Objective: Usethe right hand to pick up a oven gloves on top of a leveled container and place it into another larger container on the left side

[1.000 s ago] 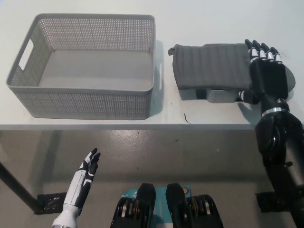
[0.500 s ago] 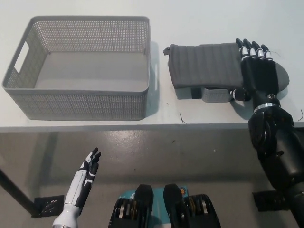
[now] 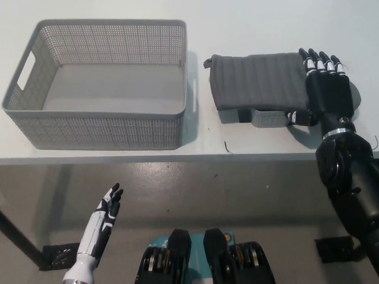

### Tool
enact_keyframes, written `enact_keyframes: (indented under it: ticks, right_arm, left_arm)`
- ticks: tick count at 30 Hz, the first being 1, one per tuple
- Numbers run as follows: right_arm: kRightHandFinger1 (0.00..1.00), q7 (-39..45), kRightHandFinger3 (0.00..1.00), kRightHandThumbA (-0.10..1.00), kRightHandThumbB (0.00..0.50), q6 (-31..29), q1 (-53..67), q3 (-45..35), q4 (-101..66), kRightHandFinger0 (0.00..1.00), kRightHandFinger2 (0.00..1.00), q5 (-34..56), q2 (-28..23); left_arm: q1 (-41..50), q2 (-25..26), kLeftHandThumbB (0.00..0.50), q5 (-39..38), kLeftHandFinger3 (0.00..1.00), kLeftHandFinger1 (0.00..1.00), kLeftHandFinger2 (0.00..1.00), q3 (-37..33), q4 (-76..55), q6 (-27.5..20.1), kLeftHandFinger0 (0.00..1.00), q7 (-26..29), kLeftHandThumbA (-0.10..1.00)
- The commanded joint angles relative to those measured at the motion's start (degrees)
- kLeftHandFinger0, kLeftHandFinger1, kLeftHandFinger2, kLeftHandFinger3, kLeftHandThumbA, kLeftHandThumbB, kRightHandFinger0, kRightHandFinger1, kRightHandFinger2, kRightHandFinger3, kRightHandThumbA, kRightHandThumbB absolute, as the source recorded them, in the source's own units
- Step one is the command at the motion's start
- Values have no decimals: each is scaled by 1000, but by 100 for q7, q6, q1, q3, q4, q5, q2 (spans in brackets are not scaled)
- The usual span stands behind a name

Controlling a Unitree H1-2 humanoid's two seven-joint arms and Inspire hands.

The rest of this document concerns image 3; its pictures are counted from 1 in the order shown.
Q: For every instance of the grey quilted oven glove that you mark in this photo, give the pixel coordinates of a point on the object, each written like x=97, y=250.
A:
x=257, y=80

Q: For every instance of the black teal robot body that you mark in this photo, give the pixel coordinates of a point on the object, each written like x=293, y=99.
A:
x=180, y=251

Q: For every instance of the black table leg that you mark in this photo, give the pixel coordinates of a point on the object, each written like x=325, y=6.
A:
x=20, y=236

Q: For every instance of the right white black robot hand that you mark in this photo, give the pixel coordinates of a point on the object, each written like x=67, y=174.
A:
x=328, y=94

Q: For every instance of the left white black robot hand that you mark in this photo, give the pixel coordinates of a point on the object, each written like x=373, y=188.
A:
x=94, y=233

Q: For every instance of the black table foot plate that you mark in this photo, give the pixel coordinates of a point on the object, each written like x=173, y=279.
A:
x=59, y=254
x=331, y=250

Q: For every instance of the small grey perforated container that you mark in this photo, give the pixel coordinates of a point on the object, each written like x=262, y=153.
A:
x=269, y=119

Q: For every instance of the black thread piece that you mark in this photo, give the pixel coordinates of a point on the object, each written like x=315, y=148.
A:
x=226, y=147

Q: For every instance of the grey flat pad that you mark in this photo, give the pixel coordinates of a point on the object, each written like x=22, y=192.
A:
x=228, y=116

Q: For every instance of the large grey perforated basket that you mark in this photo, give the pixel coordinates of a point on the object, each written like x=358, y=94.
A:
x=112, y=130

